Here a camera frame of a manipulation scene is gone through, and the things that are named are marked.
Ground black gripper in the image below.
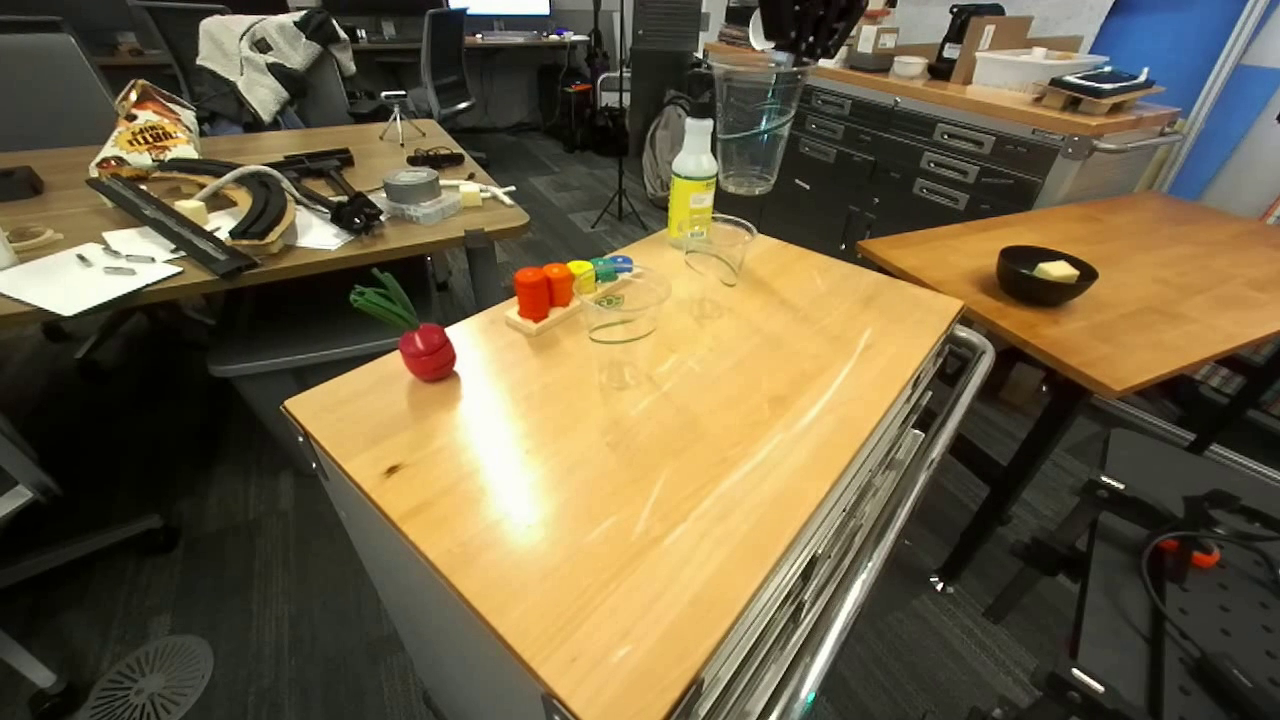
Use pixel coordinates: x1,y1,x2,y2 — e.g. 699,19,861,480
754,0,871,63

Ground clear glass cup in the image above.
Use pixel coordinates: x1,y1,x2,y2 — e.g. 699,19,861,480
711,57,812,205
578,257,675,352

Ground gray drawer cabinet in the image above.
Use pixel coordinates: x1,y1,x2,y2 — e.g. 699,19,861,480
776,60,1186,259

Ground spray bottle with yellow liquid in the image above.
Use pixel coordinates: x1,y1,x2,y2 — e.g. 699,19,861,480
662,111,723,250

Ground black tripod stand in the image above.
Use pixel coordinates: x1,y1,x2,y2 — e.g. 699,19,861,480
586,0,657,236

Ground clear plastic cup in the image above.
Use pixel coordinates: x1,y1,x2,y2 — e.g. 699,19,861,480
685,207,764,291

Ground black bowl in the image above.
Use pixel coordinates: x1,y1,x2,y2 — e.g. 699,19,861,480
993,242,1105,314

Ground orange cylinder block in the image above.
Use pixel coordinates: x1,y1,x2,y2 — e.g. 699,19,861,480
538,259,578,314

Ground red cylinder block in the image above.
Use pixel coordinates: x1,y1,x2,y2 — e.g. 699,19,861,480
509,265,555,329

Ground flat black remote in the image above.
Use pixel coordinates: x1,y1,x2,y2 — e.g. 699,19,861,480
404,146,470,174

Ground wooden side table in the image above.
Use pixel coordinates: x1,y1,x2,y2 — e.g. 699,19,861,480
855,187,1280,595

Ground gray tape roll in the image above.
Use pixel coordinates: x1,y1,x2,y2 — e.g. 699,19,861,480
379,165,462,226

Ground wooden office table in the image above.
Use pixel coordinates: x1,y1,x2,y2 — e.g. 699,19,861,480
0,118,534,329

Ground red toy radish green leaves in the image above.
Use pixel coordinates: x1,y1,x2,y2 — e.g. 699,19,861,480
349,270,461,390

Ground white jacket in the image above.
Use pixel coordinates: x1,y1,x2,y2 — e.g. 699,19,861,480
191,8,358,127

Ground snack chips bag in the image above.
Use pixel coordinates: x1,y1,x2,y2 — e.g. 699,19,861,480
85,75,206,186

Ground metal rolling tool cabinet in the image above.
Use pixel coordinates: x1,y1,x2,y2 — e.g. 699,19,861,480
281,322,1003,720

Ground white paper sheets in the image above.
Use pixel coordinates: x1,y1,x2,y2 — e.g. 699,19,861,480
0,226,186,322

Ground white floor fan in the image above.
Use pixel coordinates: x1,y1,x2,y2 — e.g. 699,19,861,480
68,627,221,720

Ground black coiled cable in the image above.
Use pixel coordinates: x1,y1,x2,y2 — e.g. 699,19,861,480
221,170,298,251

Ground white cable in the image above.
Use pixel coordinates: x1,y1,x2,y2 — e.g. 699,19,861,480
163,159,303,226

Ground long black rail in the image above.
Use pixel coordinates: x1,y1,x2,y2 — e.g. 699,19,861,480
85,174,258,281

